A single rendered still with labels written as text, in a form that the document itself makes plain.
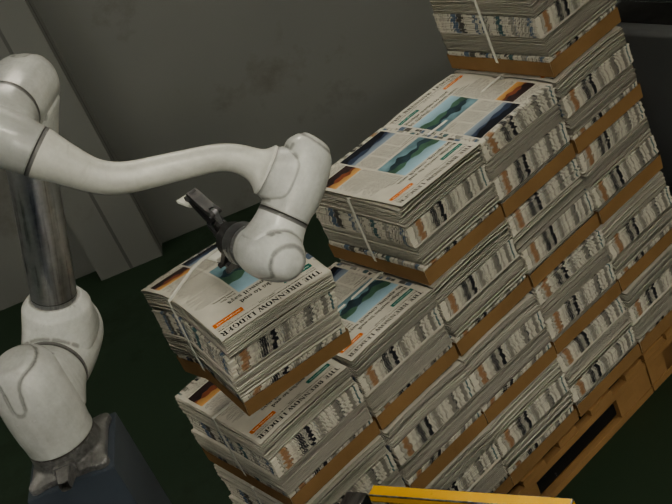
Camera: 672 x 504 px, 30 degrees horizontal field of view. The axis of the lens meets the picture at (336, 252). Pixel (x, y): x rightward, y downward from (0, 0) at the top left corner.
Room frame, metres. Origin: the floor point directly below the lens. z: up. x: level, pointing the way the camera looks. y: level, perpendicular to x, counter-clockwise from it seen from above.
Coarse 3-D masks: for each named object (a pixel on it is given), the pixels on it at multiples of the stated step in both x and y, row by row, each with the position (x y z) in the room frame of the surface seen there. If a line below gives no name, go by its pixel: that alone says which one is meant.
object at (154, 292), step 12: (204, 252) 2.60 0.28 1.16; (180, 264) 2.60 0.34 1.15; (192, 264) 2.54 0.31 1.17; (204, 264) 2.50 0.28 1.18; (168, 276) 2.54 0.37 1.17; (180, 276) 2.50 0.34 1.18; (192, 276) 2.45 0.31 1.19; (144, 288) 2.56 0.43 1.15; (156, 288) 2.50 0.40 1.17; (168, 288) 2.45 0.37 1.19; (156, 300) 2.49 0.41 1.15; (156, 312) 2.53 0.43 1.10; (168, 312) 2.45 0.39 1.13; (168, 324) 2.49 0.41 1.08; (168, 336) 2.51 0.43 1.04; (180, 336) 2.43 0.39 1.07; (180, 348) 2.46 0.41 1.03; (192, 360) 2.44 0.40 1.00
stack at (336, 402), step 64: (576, 192) 2.84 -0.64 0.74; (512, 256) 2.71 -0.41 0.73; (576, 256) 2.79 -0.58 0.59; (384, 320) 2.52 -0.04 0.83; (448, 320) 2.58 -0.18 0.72; (512, 320) 2.66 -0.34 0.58; (576, 320) 2.77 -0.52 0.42; (192, 384) 2.62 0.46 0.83; (320, 384) 2.39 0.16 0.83; (384, 384) 2.46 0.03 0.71; (448, 384) 2.54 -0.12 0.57; (576, 384) 2.73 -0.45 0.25; (640, 384) 2.83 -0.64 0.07; (256, 448) 2.31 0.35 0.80; (320, 448) 2.35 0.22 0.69; (384, 448) 2.42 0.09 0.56; (512, 448) 2.60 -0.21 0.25
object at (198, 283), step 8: (216, 264) 2.46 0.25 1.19; (200, 272) 2.46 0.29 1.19; (208, 272) 2.44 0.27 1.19; (216, 272) 2.42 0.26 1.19; (224, 272) 2.41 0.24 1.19; (192, 280) 2.43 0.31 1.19; (200, 280) 2.42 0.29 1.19; (208, 280) 2.40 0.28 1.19; (216, 280) 2.39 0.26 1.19; (184, 288) 2.41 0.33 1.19; (192, 288) 2.40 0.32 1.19; (200, 288) 2.38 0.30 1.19; (168, 296) 2.41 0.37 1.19; (176, 296) 2.40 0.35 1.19; (184, 296) 2.38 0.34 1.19; (192, 296) 2.36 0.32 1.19; (176, 304) 2.38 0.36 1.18; (176, 312) 2.40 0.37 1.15; (176, 320) 2.41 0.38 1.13; (184, 320) 2.38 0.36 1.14; (184, 328) 2.39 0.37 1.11; (184, 336) 2.41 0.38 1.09; (192, 336) 2.35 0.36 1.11; (192, 344) 2.37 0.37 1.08; (192, 352) 2.39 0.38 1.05; (200, 360) 2.37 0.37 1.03
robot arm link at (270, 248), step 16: (256, 224) 2.14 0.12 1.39; (272, 224) 2.12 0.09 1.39; (288, 224) 2.12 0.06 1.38; (304, 224) 2.13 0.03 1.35; (240, 240) 2.16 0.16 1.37; (256, 240) 2.11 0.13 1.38; (272, 240) 2.08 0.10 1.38; (288, 240) 2.08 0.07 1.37; (240, 256) 2.14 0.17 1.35; (256, 256) 2.08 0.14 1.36; (272, 256) 2.06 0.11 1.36; (288, 256) 2.06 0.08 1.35; (304, 256) 2.07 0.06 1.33; (256, 272) 2.09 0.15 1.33; (272, 272) 2.05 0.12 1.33; (288, 272) 2.05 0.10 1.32
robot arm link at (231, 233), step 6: (240, 222) 2.25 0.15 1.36; (246, 222) 2.24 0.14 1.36; (228, 228) 2.24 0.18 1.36; (234, 228) 2.23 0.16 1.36; (240, 228) 2.21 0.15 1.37; (228, 234) 2.22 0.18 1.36; (234, 234) 2.20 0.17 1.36; (222, 240) 2.23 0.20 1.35; (228, 240) 2.21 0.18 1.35; (222, 246) 2.23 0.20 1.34; (228, 246) 2.20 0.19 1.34; (228, 252) 2.20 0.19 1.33; (228, 258) 2.22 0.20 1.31; (234, 258) 2.18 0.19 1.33
